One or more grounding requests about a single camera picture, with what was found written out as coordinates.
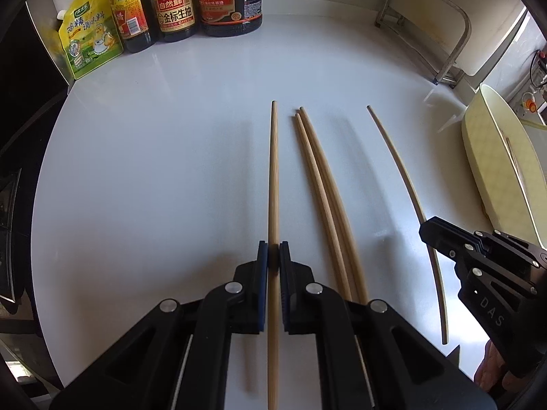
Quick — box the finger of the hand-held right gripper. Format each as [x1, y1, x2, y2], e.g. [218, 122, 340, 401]
[419, 222, 540, 293]
[427, 217, 547, 268]

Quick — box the yellow green seasoning pouch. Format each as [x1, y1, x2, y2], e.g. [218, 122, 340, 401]
[57, 0, 124, 80]

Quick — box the vinegar bottle with red label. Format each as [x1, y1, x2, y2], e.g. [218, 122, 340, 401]
[106, 0, 157, 54]

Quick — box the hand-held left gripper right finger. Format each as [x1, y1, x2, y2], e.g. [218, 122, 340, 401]
[279, 240, 498, 410]

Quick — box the large dark soy sauce jug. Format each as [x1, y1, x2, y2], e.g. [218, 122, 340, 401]
[197, 0, 265, 37]

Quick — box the black kitchen appliance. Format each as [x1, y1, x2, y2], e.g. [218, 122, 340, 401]
[0, 0, 71, 394]

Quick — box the white cutting board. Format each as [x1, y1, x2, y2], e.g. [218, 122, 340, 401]
[395, 0, 528, 75]

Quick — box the cream plastic container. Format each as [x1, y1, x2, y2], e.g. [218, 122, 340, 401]
[461, 83, 547, 250]

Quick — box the stainless steel rack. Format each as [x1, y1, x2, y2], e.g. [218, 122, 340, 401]
[375, 0, 472, 88]

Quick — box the person's right hand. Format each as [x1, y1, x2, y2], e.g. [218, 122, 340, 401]
[473, 341, 525, 399]

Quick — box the long wooden chopstick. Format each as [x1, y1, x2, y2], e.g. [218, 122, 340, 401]
[366, 105, 449, 345]
[505, 137, 523, 181]
[293, 113, 352, 303]
[267, 100, 280, 410]
[298, 107, 370, 305]

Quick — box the white box with red button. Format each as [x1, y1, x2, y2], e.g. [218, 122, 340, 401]
[515, 49, 547, 126]

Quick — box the black cable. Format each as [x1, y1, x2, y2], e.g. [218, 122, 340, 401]
[530, 51, 547, 87]

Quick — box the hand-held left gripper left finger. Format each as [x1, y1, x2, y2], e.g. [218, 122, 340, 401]
[49, 240, 270, 410]

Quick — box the soy sauce bottle yellow label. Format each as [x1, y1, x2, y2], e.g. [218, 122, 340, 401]
[150, 0, 200, 43]

